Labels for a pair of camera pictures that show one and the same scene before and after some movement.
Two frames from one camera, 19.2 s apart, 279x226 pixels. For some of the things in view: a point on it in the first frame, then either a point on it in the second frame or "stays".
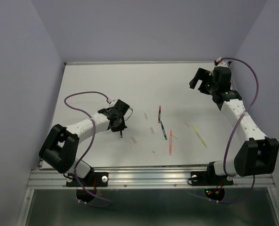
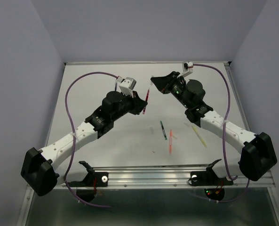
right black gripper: [201, 75] -> [163, 83]
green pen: [163, 130] stays
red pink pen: [159, 114] -> [146, 100]
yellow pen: [199, 136] stays
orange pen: [170, 142] stays
